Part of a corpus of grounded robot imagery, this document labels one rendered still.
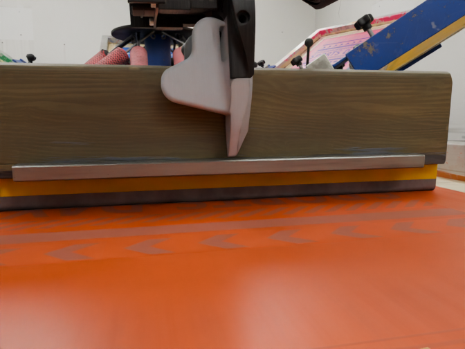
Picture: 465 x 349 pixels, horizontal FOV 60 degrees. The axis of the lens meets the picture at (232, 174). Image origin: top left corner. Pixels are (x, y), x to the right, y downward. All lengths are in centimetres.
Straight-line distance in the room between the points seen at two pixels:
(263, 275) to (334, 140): 18
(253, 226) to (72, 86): 15
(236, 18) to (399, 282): 18
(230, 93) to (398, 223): 13
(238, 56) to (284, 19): 486
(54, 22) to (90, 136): 462
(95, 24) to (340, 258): 471
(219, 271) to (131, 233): 8
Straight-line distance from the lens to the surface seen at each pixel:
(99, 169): 28
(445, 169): 48
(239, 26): 26
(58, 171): 28
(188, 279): 16
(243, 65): 27
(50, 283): 17
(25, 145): 30
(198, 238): 21
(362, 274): 17
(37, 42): 489
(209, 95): 27
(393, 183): 36
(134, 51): 124
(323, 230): 23
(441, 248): 22
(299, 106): 31
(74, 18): 488
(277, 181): 32
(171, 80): 27
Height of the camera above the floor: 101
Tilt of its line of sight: 7 degrees down
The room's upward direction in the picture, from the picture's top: straight up
